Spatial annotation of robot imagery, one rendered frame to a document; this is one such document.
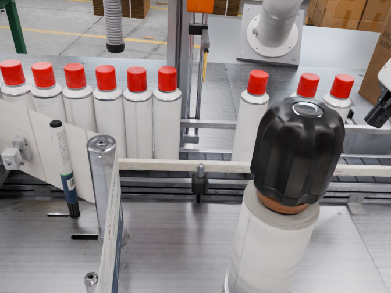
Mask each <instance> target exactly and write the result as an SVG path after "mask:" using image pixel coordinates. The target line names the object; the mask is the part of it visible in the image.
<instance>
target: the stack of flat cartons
mask: <svg viewBox="0 0 391 293"><path fill-rule="evenodd" d="M120 1H121V10H122V11H121V13H122V17H129V18H138V19H144V18H145V16H146V14H147V12H148V10H149V8H150V0H120ZM92 3H93V5H94V6H93V7H94V8H93V9H94V15H96V16H104V6H103V4H104V3H103V0H92Z"/></svg>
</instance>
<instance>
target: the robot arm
mask: <svg viewBox="0 0 391 293"><path fill-rule="evenodd" d="M302 1H303V0H263V3H262V8H261V13H260V14H259V15H257V16H256V17H255V18H253V19H252V21H251V22H250V24H249V26H248V29H247V40H248V43H249V45H250V47H251V48H252V49H253V50H254V51H255V52H256V53H258V54H259V55H262V56H264V57H267V58H278V57H281V56H284V55H286V54H287V53H289V52H290V51H291V50H292V49H293V48H294V46H295V45H296V42H297V39H298V29H297V26H296V24H295V22H294V21H295V19H296V16H297V14H298V11H299V8H300V6H301V3H302ZM378 80H379V81H380V82H379V88H380V89H381V94H380V96H379V97H378V99H377V102H378V103H376V105H375V106H374V107H373V108H372V109H371V111H370V112H369V113H368V114H367V115H366V116H365V118H364V120H365V122H366V123H367V124H368V125H370V126H372V127H375V128H381V127H382V126H383V125H384V124H385V123H386V122H387V120H388V119H389V118H390V117H391V58H390V59H389V61H388V62H387V63H386V64H385V65H384V67H383V68H382V69H381V70H380V72H379V73H378Z"/></svg>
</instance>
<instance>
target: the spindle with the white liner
mask: <svg viewBox="0 0 391 293"><path fill-rule="evenodd" d="M344 138H345V128H344V123H343V119H342V117H341V115H340V114H339V113H338V112H337V111H336V110H334V109H332V108H330V107H328V106H327V105H325V104H324V102H321V101H318V100H316V99H305V98H300V97H287V98H285V99H284V100H283V101H280V102H275V103H273V104H272V105H271V106H270V107H269V109H268V110H267V111H266V112H265V113H264V115H263V117H262V118H261V120H260V123H259V126H258V131H257V136H256V140H255V145H254V151H253V157H252V160H251V166H250V171H251V174H252V175H253V176H254V179H253V180H252V181H251V182H249V184H248V185H247V186H246V188H245V190H244V195H243V202H242V206H241V210H240V214H239V221H238V225H237V230H236V235H235V238H234V246H233V250H232V255H231V258H230V263H229V267H228V273H227V275H226V278H225V284H224V289H225V293H290V290H291V288H292V283H293V280H294V277H295V275H296V271H297V269H298V267H299V265H300V263H301V260H302V258H303V255H304V251H305V249H306V247H307V245H308V242H309V240H310V238H311V234H312V231H313V229H314V226H315V223H316V222H317V220H318V217H319V214H320V206H319V202H318V201H319V200H321V199H322V198H323V197H324V196H325V194H326V192H327V189H328V187H329V184H330V181H331V179H332V176H333V174H334V171H335V168H336V166H337V163H338V161H339V158H340V156H341V154H342V150H343V141H344Z"/></svg>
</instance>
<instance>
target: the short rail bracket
mask: <svg viewBox="0 0 391 293"><path fill-rule="evenodd" d="M204 167H205V166H204V164H203V163H200V164H199V165H198V172H197V173H193V174H192V177H191V191H192V193H194V194H195V203H201V197H202V194H203V189H204V193H205V194H206V193H207V192H208V186H209V181H208V175H207V174H206V173H204Z"/></svg>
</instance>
